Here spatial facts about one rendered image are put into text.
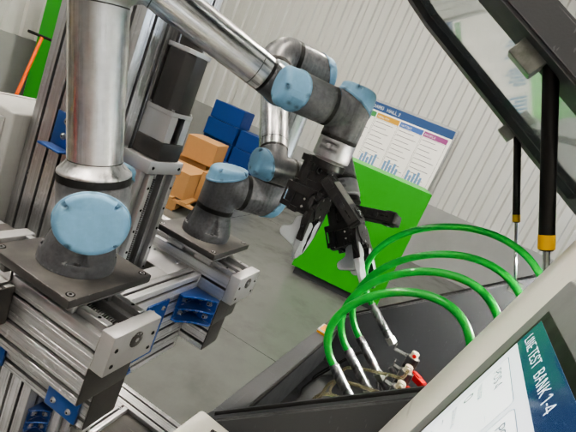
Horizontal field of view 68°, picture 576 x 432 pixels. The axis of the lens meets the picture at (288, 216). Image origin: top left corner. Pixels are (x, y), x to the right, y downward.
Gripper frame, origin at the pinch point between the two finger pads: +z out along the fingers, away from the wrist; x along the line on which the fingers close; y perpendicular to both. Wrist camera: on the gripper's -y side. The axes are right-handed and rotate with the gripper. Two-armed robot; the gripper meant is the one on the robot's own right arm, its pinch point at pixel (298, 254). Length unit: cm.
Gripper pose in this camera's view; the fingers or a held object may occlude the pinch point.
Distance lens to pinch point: 88.5
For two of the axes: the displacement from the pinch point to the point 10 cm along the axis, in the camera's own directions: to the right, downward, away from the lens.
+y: -8.2, -4.4, 3.7
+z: -3.8, 9.0, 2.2
